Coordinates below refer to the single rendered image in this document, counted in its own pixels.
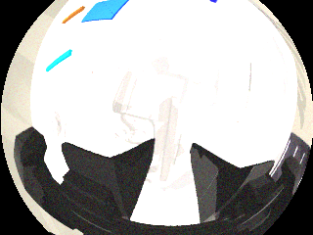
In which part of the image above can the orange flat bar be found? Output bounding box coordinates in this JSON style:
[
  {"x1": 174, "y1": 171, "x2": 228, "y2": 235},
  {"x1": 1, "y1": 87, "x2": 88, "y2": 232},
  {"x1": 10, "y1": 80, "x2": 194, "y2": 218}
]
[{"x1": 63, "y1": 5, "x2": 85, "y2": 24}]

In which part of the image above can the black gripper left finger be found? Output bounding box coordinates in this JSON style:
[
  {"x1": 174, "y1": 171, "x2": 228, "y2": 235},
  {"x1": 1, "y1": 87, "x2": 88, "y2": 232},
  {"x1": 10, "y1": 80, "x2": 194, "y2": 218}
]
[{"x1": 60, "y1": 138, "x2": 156, "y2": 220}]

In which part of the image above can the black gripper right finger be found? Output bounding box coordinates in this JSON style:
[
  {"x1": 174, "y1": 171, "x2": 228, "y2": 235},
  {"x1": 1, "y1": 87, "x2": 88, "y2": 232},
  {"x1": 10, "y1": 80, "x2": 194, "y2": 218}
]
[{"x1": 189, "y1": 142, "x2": 275, "y2": 223}]

